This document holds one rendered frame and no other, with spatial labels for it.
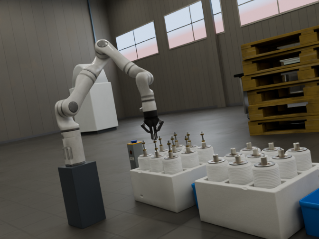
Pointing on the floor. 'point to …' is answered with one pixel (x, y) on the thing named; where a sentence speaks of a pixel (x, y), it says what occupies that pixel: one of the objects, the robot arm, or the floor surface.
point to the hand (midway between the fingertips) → (154, 136)
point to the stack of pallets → (261, 115)
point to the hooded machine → (96, 106)
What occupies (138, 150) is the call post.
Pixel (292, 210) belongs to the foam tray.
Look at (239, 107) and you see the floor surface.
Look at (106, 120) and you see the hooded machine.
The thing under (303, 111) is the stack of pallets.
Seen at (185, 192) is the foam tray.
